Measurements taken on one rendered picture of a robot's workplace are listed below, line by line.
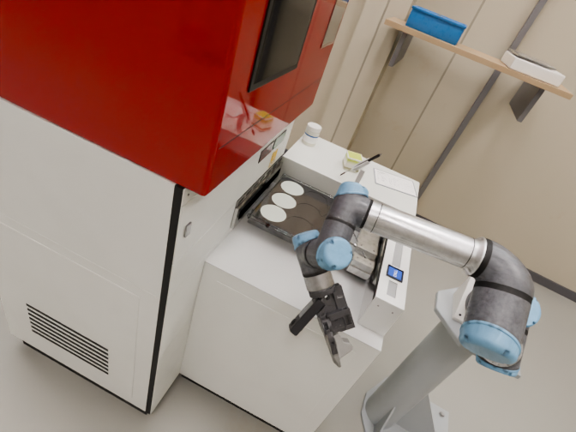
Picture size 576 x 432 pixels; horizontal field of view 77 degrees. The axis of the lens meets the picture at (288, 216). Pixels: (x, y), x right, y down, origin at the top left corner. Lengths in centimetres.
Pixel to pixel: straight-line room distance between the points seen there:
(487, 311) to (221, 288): 79
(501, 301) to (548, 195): 269
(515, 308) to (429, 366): 82
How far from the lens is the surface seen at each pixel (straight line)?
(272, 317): 125
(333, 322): 97
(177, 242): 92
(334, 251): 80
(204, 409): 186
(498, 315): 89
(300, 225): 134
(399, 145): 335
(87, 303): 137
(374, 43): 299
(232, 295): 125
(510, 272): 91
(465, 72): 320
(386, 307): 116
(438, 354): 162
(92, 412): 185
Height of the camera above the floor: 170
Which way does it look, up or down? 36 degrees down
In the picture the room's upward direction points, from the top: 21 degrees clockwise
